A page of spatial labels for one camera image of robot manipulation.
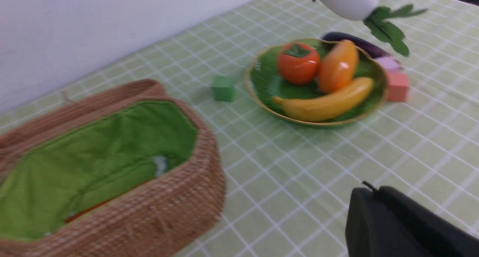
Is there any orange yellow mango toy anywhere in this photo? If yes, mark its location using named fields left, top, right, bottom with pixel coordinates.
left=318, top=39, right=359, bottom=94

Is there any pink foam cube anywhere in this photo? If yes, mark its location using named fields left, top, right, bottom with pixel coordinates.
left=375, top=56, right=403, bottom=72

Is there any orange carrot toy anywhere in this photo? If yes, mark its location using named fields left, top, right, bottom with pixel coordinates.
left=64, top=198, right=116, bottom=224

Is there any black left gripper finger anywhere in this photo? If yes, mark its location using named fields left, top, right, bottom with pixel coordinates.
left=345, top=181, right=479, bottom=257

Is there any green checkered tablecloth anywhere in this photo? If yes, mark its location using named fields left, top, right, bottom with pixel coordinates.
left=1, top=0, right=478, bottom=257

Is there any orange persimmon toy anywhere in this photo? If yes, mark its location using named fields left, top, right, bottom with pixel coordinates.
left=277, top=42, right=321, bottom=86

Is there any white radish toy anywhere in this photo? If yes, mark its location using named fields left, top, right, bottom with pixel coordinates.
left=319, top=0, right=427, bottom=56

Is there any woven wicker basket lid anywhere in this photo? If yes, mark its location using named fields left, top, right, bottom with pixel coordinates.
left=0, top=79, right=168, bottom=156

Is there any green leaf-shaped glass plate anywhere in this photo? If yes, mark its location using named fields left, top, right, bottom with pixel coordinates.
left=245, top=45, right=388, bottom=128

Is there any salmon foam cube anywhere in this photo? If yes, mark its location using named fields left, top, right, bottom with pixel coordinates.
left=387, top=71, right=409, bottom=102

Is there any woven wicker basket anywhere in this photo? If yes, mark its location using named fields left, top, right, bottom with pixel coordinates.
left=1, top=96, right=226, bottom=257

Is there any yellow banana toy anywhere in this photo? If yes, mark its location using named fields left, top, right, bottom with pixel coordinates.
left=272, top=77, right=375, bottom=123

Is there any green foam cube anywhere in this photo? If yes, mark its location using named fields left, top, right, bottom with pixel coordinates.
left=211, top=75, right=236, bottom=102

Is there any purple eggplant toy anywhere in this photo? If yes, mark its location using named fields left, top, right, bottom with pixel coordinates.
left=322, top=31, right=393, bottom=59

